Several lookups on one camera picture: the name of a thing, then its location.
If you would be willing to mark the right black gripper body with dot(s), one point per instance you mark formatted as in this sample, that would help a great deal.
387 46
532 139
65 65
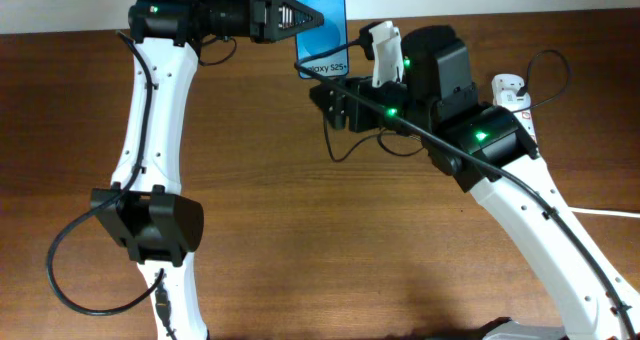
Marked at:
356 103

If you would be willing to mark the blue screen Samsung smartphone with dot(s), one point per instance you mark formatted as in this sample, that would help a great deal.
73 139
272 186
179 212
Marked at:
332 34

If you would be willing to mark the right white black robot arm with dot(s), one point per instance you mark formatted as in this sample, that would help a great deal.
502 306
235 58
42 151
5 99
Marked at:
422 86

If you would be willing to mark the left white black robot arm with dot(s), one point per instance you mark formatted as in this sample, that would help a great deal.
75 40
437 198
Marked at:
143 209

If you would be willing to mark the white USB charger plug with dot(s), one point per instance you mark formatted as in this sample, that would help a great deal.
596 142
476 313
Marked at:
511 101

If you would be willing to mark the white power strip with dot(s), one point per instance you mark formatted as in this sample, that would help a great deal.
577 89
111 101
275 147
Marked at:
505 89

